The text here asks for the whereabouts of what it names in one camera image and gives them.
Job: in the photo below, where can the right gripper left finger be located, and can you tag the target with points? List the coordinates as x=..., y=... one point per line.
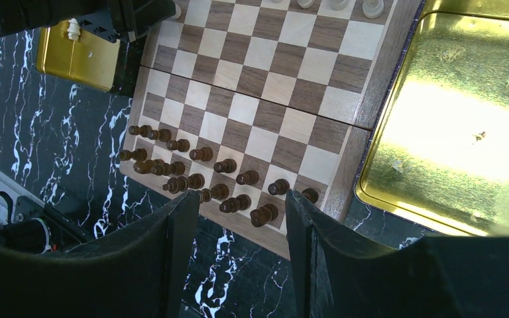
x=136, y=271

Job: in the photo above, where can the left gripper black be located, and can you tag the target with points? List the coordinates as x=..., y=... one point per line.
x=127, y=20

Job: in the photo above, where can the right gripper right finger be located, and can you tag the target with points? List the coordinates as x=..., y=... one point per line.
x=338, y=272

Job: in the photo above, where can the white chess piece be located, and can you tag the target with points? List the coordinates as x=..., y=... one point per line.
x=305, y=4
x=338, y=5
x=372, y=9
x=73, y=30

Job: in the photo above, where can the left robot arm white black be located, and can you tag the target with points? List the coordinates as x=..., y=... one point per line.
x=17, y=16

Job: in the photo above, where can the white chess piece in tray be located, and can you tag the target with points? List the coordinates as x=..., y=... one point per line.
x=73, y=30

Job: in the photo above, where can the dark chess pawn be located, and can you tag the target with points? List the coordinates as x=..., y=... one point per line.
x=163, y=135
x=204, y=154
x=311, y=194
x=181, y=145
x=250, y=177
x=225, y=166
x=142, y=130
x=279, y=187

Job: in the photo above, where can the dark chess piece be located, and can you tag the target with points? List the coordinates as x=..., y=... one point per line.
x=263, y=215
x=138, y=155
x=234, y=204
x=159, y=167
x=179, y=184
x=218, y=192

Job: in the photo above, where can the wooden chess board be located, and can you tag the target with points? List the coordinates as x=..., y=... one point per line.
x=291, y=93

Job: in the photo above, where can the left gold tin tray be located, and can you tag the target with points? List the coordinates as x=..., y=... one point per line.
x=91, y=60

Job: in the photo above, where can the gold tin tray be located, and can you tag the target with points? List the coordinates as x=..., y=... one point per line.
x=91, y=60
x=439, y=155

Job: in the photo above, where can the right gold tin tray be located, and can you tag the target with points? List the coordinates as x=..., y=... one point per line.
x=439, y=155

